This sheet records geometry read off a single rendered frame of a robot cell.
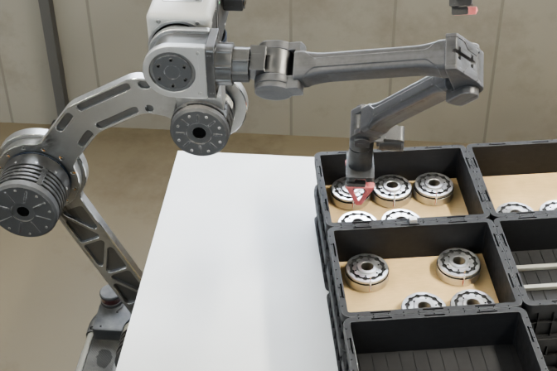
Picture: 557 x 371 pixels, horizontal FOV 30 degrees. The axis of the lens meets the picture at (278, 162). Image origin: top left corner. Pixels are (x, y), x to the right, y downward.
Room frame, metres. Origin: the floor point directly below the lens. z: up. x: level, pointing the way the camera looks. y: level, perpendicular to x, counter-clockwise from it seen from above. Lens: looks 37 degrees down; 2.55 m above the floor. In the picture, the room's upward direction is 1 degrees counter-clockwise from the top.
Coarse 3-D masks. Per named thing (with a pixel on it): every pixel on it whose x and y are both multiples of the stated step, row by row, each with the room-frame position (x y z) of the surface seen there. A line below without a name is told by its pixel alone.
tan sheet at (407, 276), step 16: (480, 256) 1.88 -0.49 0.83; (400, 272) 1.82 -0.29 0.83; (416, 272) 1.82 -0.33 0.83; (432, 272) 1.82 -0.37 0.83; (480, 272) 1.82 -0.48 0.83; (352, 288) 1.77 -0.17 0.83; (384, 288) 1.77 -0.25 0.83; (400, 288) 1.77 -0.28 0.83; (416, 288) 1.77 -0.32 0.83; (432, 288) 1.77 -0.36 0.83; (448, 288) 1.77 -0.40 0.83; (464, 288) 1.77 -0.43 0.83; (480, 288) 1.77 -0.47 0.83; (352, 304) 1.72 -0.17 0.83; (368, 304) 1.72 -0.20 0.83; (384, 304) 1.72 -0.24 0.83; (400, 304) 1.72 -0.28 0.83; (448, 304) 1.72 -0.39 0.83
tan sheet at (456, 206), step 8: (456, 184) 2.16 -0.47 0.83; (328, 192) 2.13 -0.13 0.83; (456, 192) 2.13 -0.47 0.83; (328, 200) 2.10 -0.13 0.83; (416, 200) 2.09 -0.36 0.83; (456, 200) 2.09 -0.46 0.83; (336, 208) 2.07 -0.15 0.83; (368, 208) 2.07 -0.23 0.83; (376, 208) 2.07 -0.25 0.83; (384, 208) 2.07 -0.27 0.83; (392, 208) 2.06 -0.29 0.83; (400, 208) 2.06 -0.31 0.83; (408, 208) 2.06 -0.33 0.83; (416, 208) 2.06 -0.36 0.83; (424, 208) 2.06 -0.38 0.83; (432, 208) 2.06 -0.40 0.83; (440, 208) 2.06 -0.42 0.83; (448, 208) 2.06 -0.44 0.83; (456, 208) 2.06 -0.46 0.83; (464, 208) 2.06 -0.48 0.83; (336, 216) 2.03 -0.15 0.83; (376, 216) 2.03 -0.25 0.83; (424, 216) 2.03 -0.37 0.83; (432, 216) 2.03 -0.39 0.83
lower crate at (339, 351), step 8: (328, 280) 1.82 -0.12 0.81; (328, 288) 1.84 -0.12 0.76; (328, 296) 1.86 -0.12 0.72; (328, 304) 1.83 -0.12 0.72; (336, 320) 1.68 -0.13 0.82; (336, 328) 1.67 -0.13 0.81; (336, 336) 1.72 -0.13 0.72; (336, 344) 1.69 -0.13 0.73; (336, 352) 1.68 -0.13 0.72; (344, 352) 1.58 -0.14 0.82
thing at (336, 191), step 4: (340, 180) 2.14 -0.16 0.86; (344, 180) 2.15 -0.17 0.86; (332, 184) 2.13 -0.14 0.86; (336, 184) 2.13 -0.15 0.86; (340, 184) 2.13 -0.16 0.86; (332, 188) 2.11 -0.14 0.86; (336, 188) 2.11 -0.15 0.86; (340, 188) 2.11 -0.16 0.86; (332, 192) 2.09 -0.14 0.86; (336, 192) 2.10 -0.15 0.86; (340, 192) 2.09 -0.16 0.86; (360, 192) 2.09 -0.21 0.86; (336, 196) 2.08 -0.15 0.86; (340, 196) 2.08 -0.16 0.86; (344, 196) 2.08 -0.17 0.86; (348, 196) 2.08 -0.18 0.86; (356, 196) 2.08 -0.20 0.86; (360, 196) 2.07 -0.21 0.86; (344, 200) 2.06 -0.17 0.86; (348, 200) 2.06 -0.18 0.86
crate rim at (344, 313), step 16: (368, 224) 1.88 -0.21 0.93; (384, 224) 1.88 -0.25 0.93; (400, 224) 1.88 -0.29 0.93; (416, 224) 1.88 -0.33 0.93; (432, 224) 1.88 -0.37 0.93; (448, 224) 1.88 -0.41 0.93; (464, 224) 1.89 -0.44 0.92; (496, 240) 1.82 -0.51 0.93; (336, 256) 1.78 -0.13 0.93; (336, 272) 1.72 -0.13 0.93; (336, 288) 1.69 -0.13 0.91; (512, 288) 1.66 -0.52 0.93; (480, 304) 1.61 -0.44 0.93; (496, 304) 1.61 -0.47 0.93; (512, 304) 1.61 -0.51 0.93
